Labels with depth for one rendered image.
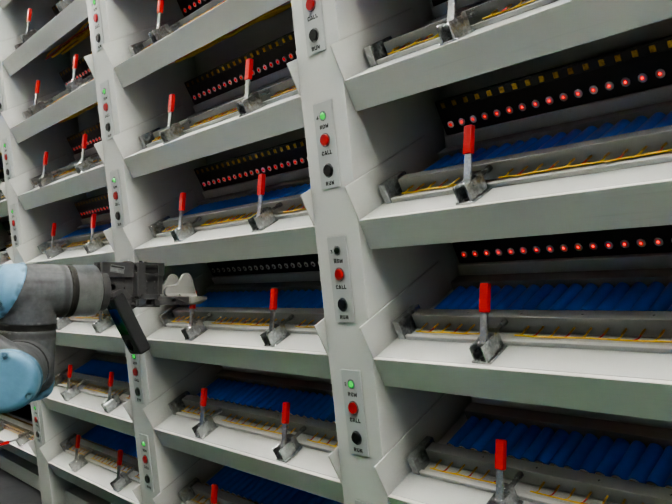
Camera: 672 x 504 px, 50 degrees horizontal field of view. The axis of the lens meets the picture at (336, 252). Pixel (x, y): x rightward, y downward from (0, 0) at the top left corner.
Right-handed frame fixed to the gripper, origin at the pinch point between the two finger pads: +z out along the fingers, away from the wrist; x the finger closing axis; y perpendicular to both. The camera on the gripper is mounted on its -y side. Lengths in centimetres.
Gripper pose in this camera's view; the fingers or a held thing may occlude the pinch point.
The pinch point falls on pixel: (196, 301)
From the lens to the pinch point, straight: 142.5
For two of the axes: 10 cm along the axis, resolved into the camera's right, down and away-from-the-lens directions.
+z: 7.6, 0.4, 6.5
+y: -0.1, -10.0, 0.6
